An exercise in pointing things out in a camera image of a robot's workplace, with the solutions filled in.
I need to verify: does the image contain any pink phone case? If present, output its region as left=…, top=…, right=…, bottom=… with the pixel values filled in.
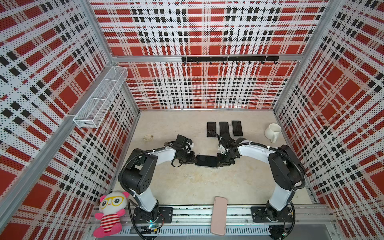
left=211, top=197, right=228, bottom=236

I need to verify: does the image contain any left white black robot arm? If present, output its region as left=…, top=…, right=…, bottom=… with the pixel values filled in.
left=118, top=135, right=197, bottom=223

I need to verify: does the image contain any white ceramic mug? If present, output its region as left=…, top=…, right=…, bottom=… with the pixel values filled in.
left=264, top=123, right=282, bottom=143

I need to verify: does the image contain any pink plush toy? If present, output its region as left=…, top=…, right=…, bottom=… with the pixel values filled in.
left=93, top=192, right=130, bottom=238

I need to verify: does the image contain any white wire mesh basket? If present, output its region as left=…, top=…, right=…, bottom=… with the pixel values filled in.
left=74, top=66, right=128, bottom=129

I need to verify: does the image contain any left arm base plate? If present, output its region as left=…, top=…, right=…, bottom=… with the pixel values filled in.
left=133, top=207, right=174, bottom=224

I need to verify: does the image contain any aluminium front rail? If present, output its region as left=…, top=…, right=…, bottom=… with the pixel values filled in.
left=115, top=204, right=341, bottom=240

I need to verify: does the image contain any black hook rail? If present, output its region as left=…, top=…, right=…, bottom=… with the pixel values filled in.
left=181, top=56, right=280, bottom=63

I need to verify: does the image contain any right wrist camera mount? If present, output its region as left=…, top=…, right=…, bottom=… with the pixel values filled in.
left=218, top=143, right=227, bottom=154

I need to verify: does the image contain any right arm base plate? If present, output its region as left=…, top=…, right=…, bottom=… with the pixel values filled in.
left=251, top=207, right=293, bottom=224

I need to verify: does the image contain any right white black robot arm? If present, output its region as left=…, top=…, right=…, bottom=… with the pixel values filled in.
left=209, top=131, right=306, bottom=222

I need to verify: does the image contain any black phone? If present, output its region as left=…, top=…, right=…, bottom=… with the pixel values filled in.
left=207, top=122, right=217, bottom=138
left=232, top=121, right=243, bottom=137
left=219, top=122, right=230, bottom=136
left=196, top=155, right=219, bottom=168

